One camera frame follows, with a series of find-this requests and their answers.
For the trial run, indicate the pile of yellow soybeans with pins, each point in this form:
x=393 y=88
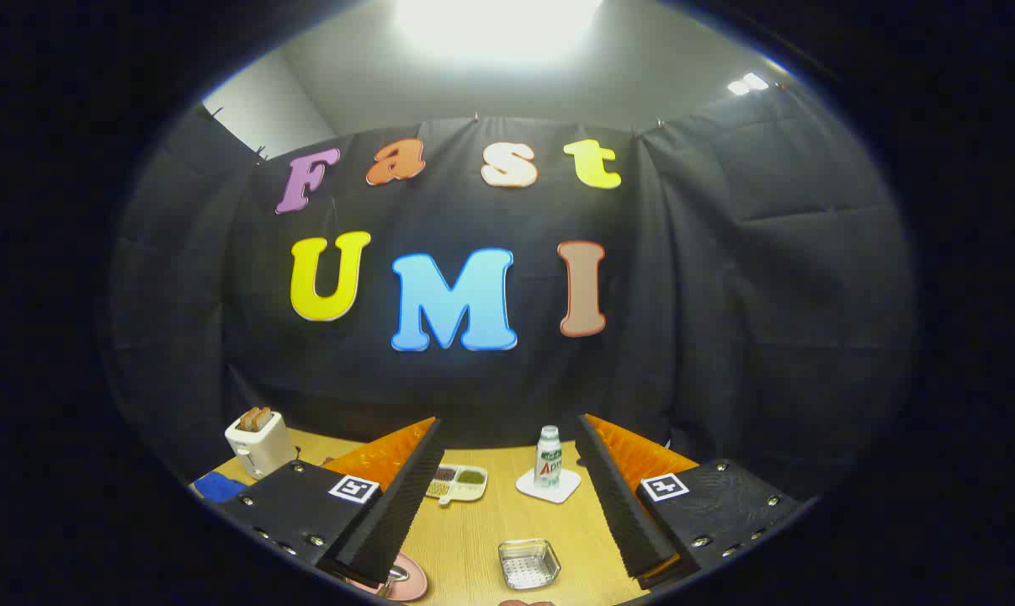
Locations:
x=438 y=488

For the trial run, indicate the brown toast slice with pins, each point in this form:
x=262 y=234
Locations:
x=264 y=417
x=247 y=421

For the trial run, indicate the pink round plate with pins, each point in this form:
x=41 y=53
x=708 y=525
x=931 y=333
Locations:
x=413 y=581

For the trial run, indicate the large ceiling light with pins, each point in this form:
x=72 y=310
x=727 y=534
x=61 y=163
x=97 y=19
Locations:
x=499 y=25

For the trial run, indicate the white square coaster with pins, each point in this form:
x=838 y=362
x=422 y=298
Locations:
x=568 y=488

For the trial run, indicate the blue folded cloth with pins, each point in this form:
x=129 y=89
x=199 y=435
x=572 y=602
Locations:
x=220 y=488

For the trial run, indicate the small ceiling light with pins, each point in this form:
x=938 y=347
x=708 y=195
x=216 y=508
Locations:
x=747 y=83

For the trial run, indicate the pile of green beans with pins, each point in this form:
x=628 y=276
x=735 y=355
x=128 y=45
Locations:
x=472 y=477

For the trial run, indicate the white toaster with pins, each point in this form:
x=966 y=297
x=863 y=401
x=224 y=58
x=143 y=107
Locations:
x=263 y=454

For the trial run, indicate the pile of red beans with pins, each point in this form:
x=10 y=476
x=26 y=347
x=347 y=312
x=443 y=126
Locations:
x=445 y=474

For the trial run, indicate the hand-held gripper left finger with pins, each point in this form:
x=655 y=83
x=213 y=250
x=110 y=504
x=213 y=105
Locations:
x=398 y=513

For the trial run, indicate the white green-labelled drink bottle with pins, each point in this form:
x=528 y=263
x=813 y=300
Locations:
x=548 y=463

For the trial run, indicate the white divided dish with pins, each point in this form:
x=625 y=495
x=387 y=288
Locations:
x=467 y=494

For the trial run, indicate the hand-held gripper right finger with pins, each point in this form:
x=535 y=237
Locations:
x=621 y=513

